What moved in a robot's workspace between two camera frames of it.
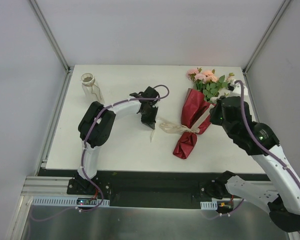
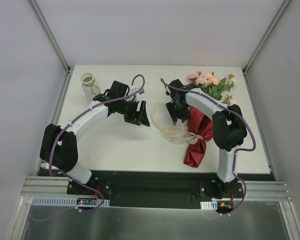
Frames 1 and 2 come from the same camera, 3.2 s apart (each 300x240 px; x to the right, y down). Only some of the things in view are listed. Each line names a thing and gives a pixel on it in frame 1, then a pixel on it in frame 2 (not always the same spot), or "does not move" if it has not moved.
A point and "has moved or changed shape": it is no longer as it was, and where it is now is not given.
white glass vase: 90,88 does not move
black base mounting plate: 151,188 does not move
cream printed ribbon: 170,128 has moved or changed shape
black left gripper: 147,119 to 134,113
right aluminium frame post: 265,39 does not move
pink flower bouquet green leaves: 209,82 has moved or changed shape
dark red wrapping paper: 194,120 has moved or changed shape
